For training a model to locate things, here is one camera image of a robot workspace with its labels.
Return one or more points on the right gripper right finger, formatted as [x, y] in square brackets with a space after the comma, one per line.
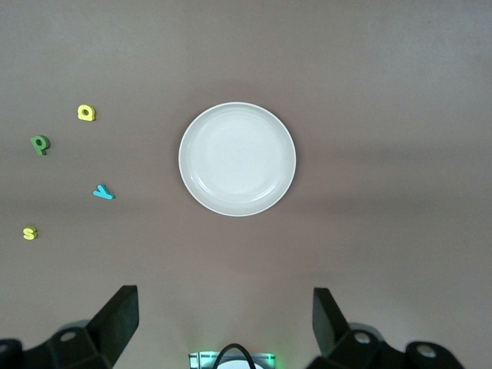
[346, 346]

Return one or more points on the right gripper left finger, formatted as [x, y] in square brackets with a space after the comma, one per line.
[96, 338]

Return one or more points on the teal foam letter y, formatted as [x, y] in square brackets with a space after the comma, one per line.
[104, 193]

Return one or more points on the green foam letter d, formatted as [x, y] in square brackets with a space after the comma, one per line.
[42, 150]

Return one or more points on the yellow foam letter a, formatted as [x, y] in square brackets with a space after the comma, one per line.
[90, 116]

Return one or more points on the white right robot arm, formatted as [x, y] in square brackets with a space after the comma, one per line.
[238, 366]

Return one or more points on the yellow foam letter s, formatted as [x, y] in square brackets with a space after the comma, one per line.
[30, 233]

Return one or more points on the beige round plate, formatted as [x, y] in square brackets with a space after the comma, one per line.
[237, 159]

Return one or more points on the brown table cover sheet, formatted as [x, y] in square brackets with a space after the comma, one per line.
[346, 115]

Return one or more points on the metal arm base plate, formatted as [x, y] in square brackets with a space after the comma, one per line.
[196, 361]

